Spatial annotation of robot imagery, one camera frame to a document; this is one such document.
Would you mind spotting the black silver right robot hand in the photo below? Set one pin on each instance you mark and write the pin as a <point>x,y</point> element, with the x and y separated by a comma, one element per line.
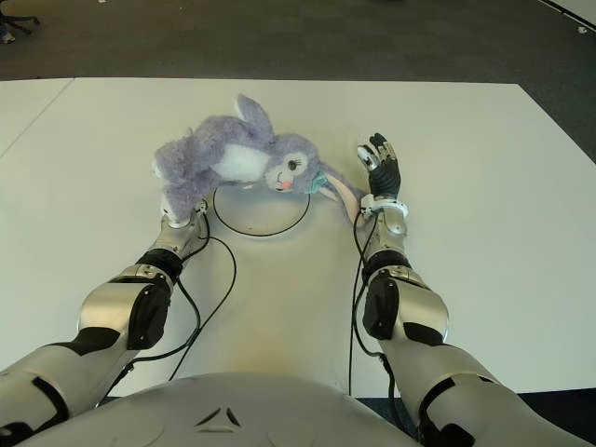
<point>385,177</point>

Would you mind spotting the purple plush bunny doll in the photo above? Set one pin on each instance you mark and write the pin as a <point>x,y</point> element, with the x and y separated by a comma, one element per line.
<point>209,139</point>

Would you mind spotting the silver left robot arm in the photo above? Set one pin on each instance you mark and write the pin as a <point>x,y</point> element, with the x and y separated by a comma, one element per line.
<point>116,302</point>

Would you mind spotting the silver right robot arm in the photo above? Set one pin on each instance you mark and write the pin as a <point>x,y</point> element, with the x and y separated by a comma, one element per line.
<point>410,302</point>

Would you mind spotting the white plate with black rim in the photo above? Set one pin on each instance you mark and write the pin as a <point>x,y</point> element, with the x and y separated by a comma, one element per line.
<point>261,214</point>

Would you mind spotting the white desk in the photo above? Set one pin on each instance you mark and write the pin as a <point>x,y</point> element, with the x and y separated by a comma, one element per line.
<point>575,7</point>

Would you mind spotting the grey robot torso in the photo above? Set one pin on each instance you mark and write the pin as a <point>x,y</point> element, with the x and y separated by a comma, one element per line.
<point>223,410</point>

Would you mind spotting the black office chair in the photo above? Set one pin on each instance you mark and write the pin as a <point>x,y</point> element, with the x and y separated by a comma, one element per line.
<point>21,22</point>

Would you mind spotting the person in blue jeans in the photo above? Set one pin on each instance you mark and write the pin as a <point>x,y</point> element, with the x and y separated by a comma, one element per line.
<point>7,39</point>

